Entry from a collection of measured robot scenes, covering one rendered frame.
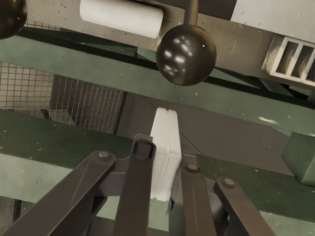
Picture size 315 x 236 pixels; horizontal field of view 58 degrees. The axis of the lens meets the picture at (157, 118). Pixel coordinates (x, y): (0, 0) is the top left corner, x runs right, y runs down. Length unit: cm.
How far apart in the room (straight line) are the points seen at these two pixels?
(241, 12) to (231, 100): 15
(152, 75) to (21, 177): 20
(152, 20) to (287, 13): 12
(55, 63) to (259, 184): 32
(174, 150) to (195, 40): 6
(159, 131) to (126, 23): 15
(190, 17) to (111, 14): 11
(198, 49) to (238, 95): 24
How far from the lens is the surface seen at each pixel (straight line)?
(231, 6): 28
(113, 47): 129
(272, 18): 30
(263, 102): 41
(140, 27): 29
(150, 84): 38
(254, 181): 42
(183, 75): 17
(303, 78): 33
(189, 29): 17
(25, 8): 20
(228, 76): 99
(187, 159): 16
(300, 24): 31
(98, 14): 30
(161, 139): 16
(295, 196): 44
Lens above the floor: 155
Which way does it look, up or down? 36 degrees down
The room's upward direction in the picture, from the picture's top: 92 degrees counter-clockwise
